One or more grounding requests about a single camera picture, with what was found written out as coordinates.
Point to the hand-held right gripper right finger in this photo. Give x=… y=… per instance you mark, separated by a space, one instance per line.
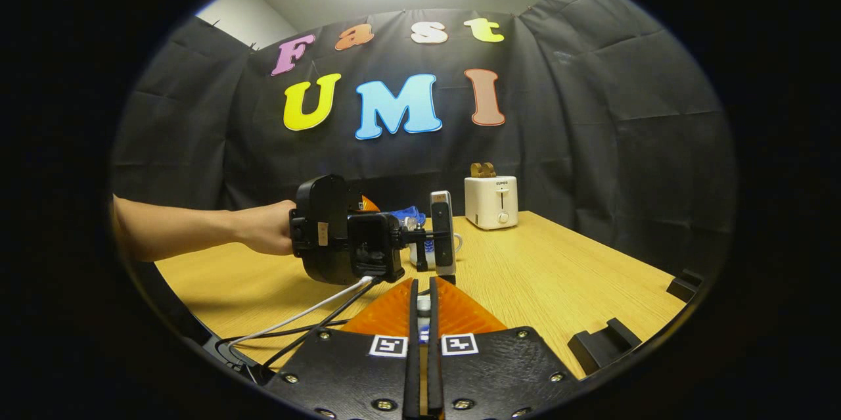
x=435 y=354

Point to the white blue-patterned teacup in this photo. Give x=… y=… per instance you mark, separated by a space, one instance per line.
x=426 y=250

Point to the black backdrop cloth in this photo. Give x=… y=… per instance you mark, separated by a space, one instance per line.
x=591 y=111

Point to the dark angular object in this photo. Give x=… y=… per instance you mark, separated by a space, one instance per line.
x=601 y=344
x=683 y=287

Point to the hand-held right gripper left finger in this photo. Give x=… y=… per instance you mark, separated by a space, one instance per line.
x=410 y=354

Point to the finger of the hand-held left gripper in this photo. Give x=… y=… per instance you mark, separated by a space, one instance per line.
x=366 y=205

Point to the white toaster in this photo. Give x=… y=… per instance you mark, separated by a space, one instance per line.
x=491 y=206

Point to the blue folded towel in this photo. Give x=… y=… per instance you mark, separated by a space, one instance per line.
x=407 y=213

